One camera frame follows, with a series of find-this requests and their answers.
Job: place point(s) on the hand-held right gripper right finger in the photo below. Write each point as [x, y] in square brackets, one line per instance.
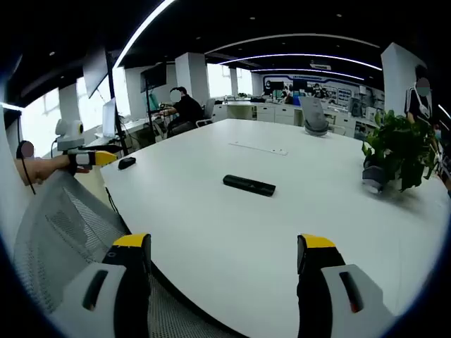
[334, 303]

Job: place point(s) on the white office chair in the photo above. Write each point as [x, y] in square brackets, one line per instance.
[208, 107]

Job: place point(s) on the white low cabinets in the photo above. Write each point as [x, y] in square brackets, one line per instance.
[267, 112]

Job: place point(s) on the grey mesh office chair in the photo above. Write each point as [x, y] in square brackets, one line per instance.
[70, 225]

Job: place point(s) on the grey fabric chair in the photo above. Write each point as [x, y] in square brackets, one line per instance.
[313, 112]

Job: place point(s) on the black stand pole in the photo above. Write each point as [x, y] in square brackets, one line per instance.
[116, 105]

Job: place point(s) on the green potted plant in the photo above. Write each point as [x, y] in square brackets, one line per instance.
[394, 141]

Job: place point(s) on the black television screen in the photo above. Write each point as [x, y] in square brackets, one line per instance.
[155, 75]

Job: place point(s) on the ceiling light strip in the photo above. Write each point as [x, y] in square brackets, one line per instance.
[141, 31]

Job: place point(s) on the white computer monitor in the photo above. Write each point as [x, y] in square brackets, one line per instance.
[108, 119]

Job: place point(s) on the black remote control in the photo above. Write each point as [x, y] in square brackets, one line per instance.
[248, 185]

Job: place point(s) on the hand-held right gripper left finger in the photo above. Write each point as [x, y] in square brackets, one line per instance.
[105, 299]

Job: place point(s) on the wall poster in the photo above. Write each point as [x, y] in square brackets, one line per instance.
[327, 88]

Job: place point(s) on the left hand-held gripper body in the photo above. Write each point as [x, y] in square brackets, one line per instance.
[68, 135]

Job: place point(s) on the black computer mouse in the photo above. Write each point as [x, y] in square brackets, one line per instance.
[127, 163]

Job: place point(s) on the large grey display panel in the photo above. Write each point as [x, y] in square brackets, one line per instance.
[95, 70]

